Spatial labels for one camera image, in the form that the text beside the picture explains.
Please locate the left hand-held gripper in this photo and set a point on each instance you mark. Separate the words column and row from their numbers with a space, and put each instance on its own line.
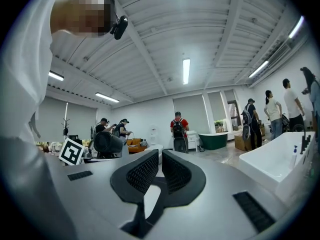
column 71, row 151

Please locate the black head-worn camera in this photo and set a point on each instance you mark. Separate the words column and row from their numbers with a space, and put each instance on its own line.
column 121, row 25

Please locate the dark green bathtub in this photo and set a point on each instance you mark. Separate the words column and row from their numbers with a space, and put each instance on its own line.
column 212, row 141

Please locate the striped cushion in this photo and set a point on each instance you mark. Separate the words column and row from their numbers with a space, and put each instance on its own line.
column 143, row 142

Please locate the potted green plants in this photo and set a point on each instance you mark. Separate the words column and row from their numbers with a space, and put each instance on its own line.
column 220, row 125

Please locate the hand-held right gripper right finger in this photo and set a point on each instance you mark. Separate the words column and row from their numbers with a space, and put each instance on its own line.
column 182, row 179

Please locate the white bathtub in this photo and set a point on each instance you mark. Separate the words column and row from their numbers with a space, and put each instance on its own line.
column 265, row 164

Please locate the white cabinet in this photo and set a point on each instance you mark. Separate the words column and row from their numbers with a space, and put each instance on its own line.
column 193, row 140

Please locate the orange sofa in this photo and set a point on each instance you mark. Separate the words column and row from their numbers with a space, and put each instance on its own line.
column 135, row 149

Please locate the white pump soap bottle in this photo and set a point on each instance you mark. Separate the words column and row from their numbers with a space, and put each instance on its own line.
column 293, row 159

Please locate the person's white shirt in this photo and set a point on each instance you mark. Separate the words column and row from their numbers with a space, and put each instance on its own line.
column 22, row 71

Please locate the black bathtub faucet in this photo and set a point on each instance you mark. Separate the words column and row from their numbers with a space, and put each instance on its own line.
column 303, row 144

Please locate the white tall appliance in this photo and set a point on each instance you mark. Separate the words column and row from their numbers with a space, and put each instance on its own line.
column 154, row 134

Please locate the black coat stand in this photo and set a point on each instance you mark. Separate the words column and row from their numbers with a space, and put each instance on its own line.
column 66, row 127

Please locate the ceiling tube light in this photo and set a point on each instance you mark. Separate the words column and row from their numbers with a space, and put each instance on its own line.
column 107, row 97
column 56, row 76
column 186, row 71
column 296, row 27
column 258, row 69

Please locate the grey roller blind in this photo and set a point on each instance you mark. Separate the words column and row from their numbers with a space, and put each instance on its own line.
column 190, row 111
column 216, row 106
column 230, row 96

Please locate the ceiling air conditioner vent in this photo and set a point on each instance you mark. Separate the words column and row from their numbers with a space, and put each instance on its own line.
column 280, row 54

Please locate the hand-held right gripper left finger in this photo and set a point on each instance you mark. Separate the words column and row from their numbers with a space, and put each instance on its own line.
column 140, row 176

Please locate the cardboard box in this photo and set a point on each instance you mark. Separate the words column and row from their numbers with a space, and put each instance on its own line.
column 241, row 142

